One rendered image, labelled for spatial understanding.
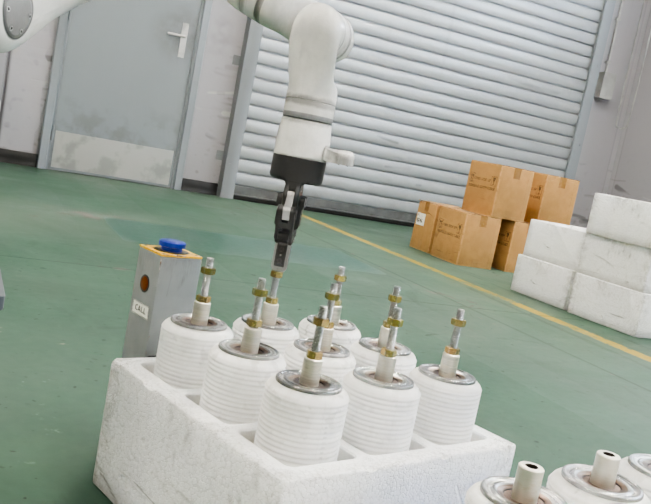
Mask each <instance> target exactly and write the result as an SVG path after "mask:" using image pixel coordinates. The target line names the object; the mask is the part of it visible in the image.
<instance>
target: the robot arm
mask: <svg viewBox="0 0 651 504"><path fill-rule="evenodd" d="M88 1H90V0H0V53H5V52H8V51H11V50H13V49H15V48H17V47H18V46H20V45H21V44H23V43H24V42H26V41H27V40H28V39H29V38H31V37H32V36H33V35H35V34H36V33H37V32H38V31H40V30H41V29H42V28H43V27H45V26H46V25H47V24H48V23H50V22H51V21H52V20H54V19H55V18H57V17H59V16H60V15H62V14H64V13H66V12H68V11H70V10H71V9H73V8H75V7H77V6H78V5H80V4H83V3H85V2H88ZM226 1H227V2H228V3H229V4H230V5H231V6H233V7H234V8H235V9H237V10H238V11H240V12H241V13H243V14H244V15H246V16H248V17H249V18H251V19H252V20H254V21H255V22H257V23H259V24H260V25H262V26H264V27H266V28H268V29H270V30H272V31H275V32H277V33H279V34H280V35H282V36H283V37H285V38H286V39H287V40H289V62H288V74H289V84H288V89H287V94H286V98H285V104H284V109H283V114H282V115H283V116H282V119H281V122H280V125H279V128H278V132H277V136H276V142H275V147H274V153H273V158H272V163H271V168H270V175H271V176H272V177H274V178H278V179H282V180H284V181H285V187H284V191H283V192H281V191H280V192H278V195H277V200H276V204H277V210H276V216H275V221H274V224H275V225H276V226H275V233H274V235H273V236H274V239H275V242H276V243H275V247H274V252H273V257H272V262H271V268H272V269H273V270H277V271H282V272H284V271H285V270H286V269H287V267H288V262H289V257H290V252H291V246H292V244H293V242H294V241H295V236H296V234H297V233H296V231H297V229H298V227H299V226H300V224H301V219H302V213H303V209H304V208H305V207H306V202H307V197H306V196H302V195H303V189H304V185H305V184H308V185H314V186H320V185H321V184H322V183H323V179H324V173H325V168H326V163H327V162H330V163H335V164H338V165H344V166H347V167H348V166H350V167H353V165H354V160H355V156H354V154H353V153H352V152H350V151H345V150H336V149H331V148H330V142H331V129H332V126H331V125H332V123H333V118H334V112H335V106H336V102H337V88H336V85H335V83H334V71H335V64H336V62H339V61H341V60H343V59H344V58H346V57H347V56H348V55H349V53H350V52H351V50H352V48H353V45H354V32H353V29H352V26H351V24H350V23H349V21H348V20H347V19H346V18H345V17H344V16H343V15H341V14H340V13H339V12H337V11H336V10H335V9H334V8H332V7H331V6H329V5H327V4H324V3H319V2H317V1H315V0H226Z"/></svg>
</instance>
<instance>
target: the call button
mask: <svg viewBox="0 0 651 504"><path fill-rule="evenodd" d="M159 245H161V249H162V250H165V251H169V252H176V253H181V252H182V249H185V247H186V243H185V242H183V241H180V240H175V239H169V238H161V239H160V240H159Z"/></svg>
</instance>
